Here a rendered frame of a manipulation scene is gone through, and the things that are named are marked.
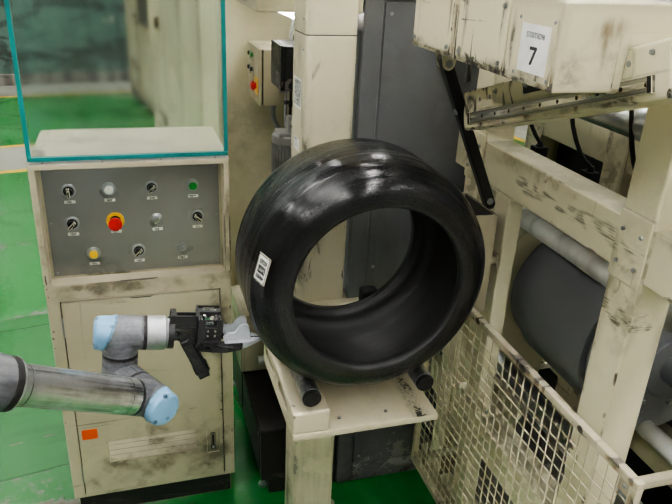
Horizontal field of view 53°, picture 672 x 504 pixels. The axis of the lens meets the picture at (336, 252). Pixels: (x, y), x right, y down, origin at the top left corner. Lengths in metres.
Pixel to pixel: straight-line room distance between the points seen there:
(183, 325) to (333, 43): 0.74
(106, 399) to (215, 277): 0.87
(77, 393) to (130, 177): 0.89
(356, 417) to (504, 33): 0.94
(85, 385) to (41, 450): 1.65
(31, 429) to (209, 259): 1.25
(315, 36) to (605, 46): 0.70
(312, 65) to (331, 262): 0.53
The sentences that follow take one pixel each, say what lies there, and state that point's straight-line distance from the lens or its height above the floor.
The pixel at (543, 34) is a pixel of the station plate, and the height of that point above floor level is 1.73.
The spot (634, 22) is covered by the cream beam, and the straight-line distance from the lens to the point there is 1.27.
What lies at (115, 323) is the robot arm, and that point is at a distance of 1.51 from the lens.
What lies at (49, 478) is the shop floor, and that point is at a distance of 2.86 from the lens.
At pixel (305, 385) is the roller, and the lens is 1.59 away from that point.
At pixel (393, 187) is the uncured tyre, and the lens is 1.39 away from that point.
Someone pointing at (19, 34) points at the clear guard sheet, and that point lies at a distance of 1.99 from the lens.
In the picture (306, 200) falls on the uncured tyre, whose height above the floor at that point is 1.38.
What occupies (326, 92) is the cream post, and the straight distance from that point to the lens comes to 1.69.
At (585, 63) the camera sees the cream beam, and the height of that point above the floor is 1.69.
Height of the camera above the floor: 1.84
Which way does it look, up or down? 24 degrees down
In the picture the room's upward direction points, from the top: 3 degrees clockwise
